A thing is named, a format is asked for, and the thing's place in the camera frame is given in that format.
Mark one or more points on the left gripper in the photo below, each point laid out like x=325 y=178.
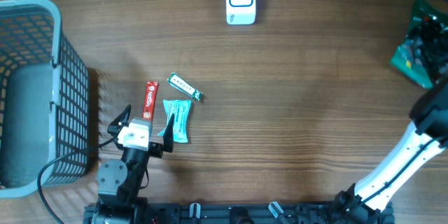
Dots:
x=157 y=150

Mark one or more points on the green 3M gloves package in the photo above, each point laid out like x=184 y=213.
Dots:
x=403 y=58

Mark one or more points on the teal wet wipes pack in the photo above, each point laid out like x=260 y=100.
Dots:
x=180 y=109

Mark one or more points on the red Nescafe coffee stick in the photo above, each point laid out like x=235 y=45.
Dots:
x=150 y=97

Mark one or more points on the green white gum box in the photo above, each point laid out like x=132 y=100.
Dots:
x=178 y=83

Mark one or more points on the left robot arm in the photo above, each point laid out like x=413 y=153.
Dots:
x=120 y=180

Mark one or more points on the white barcode scanner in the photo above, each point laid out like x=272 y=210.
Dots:
x=240 y=12

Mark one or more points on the grey plastic shopping basket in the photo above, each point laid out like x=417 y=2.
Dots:
x=44 y=100

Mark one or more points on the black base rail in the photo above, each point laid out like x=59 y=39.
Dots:
x=302 y=213

